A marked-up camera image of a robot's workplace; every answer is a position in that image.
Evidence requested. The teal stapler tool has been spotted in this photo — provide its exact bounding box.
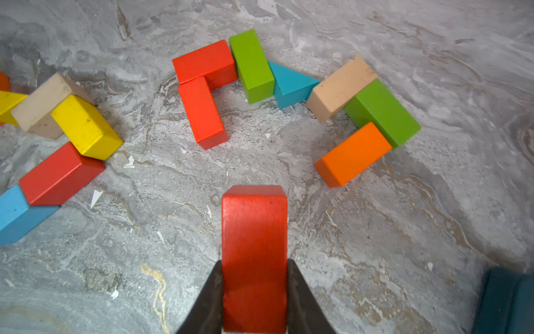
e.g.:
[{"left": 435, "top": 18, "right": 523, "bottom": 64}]
[{"left": 471, "top": 267, "right": 533, "bottom": 333}]

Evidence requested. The green block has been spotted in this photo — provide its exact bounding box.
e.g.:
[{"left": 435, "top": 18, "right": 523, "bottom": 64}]
[
  {"left": 344, "top": 79, "right": 421, "bottom": 148},
  {"left": 229, "top": 29, "right": 275, "bottom": 104}
]

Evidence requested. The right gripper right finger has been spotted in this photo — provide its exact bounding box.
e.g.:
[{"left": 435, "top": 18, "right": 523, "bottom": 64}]
[{"left": 286, "top": 259, "right": 336, "bottom": 334}]

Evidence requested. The natural wood block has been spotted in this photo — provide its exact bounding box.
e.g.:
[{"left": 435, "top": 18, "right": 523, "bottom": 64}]
[
  {"left": 307, "top": 56, "right": 378, "bottom": 123},
  {"left": 11, "top": 72, "right": 95, "bottom": 140}
]

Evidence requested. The teal triangle block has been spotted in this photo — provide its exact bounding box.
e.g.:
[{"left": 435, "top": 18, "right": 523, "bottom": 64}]
[{"left": 268, "top": 61, "right": 320, "bottom": 109}]

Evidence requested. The light blue block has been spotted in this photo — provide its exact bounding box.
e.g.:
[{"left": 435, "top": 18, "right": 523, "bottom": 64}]
[{"left": 1, "top": 185, "right": 60, "bottom": 246}]

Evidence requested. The orange block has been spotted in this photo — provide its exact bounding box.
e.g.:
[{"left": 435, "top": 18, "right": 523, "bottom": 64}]
[
  {"left": 314, "top": 122, "right": 392, "bottom": 188},
  {"left": 1, "top": 73, "right": 18, "bottom": 126}
]

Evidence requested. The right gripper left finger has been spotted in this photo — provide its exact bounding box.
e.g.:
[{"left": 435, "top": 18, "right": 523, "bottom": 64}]
[{"left": 176, "top": 260, "right": 223, "bottom": 334}]

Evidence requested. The yellow rectangular block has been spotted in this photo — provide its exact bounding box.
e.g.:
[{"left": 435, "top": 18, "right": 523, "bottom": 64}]
[{"left": 51, "top": 95, "right": 124, "bottom": 161}]

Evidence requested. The red block front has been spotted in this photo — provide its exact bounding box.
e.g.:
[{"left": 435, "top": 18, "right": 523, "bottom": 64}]
[{"left": 19, "top": 142, "right": 105, "bottom": 206}]

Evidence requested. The red block pair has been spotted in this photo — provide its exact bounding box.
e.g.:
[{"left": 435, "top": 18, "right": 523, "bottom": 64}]
[
  {"left": 178, "top": 77, "right": 229, "bottom": 150},
  {"left": 172, "top": 40, "right": 238, "bottom": 90}
]

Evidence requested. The yellow triangle block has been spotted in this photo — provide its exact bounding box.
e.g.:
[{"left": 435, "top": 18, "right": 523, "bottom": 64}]
[{"left": 0, "top": 91, "right": 28, "bottom": 126}]

